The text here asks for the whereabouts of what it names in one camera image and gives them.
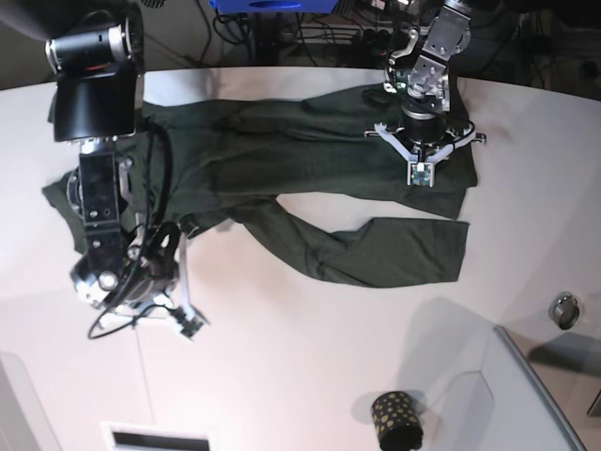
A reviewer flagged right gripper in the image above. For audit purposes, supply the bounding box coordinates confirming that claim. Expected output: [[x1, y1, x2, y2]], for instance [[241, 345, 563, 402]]
[[98, 222, 208, 329]]

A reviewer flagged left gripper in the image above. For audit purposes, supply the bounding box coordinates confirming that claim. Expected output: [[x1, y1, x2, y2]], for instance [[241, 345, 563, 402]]
[[364, 113, 486, 164]]

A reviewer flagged dark green t-shirt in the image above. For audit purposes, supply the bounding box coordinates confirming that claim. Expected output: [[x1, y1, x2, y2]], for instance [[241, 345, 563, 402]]
[[41, 79, 480, 288]]

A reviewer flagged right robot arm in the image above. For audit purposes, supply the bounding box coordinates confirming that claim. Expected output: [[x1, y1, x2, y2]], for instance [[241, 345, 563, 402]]
[[1, 1, 205, 339]]

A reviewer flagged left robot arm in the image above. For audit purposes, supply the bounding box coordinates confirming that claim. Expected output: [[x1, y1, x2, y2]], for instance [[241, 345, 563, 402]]
[[364, 1, 499, 173]]

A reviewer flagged white rectangular table slot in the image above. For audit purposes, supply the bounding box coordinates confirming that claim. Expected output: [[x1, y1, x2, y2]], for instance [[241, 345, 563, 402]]
[[100, 422, 220, 451]]

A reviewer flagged round metal table grommet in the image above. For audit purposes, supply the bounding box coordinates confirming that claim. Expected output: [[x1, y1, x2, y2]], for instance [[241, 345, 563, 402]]
[[548, 291, 581, 331]]

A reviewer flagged blue plastic box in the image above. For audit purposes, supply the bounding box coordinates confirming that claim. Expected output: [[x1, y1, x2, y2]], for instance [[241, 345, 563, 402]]
[[209, 0, 338, 14]]

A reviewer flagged black cup with gold dots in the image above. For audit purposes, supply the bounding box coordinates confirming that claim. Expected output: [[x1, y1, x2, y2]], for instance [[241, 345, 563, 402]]
[[371, 391, 424, 451]]

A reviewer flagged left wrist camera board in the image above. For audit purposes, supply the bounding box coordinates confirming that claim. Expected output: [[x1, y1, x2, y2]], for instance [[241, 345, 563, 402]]
[[407, 162, 435, 188]]

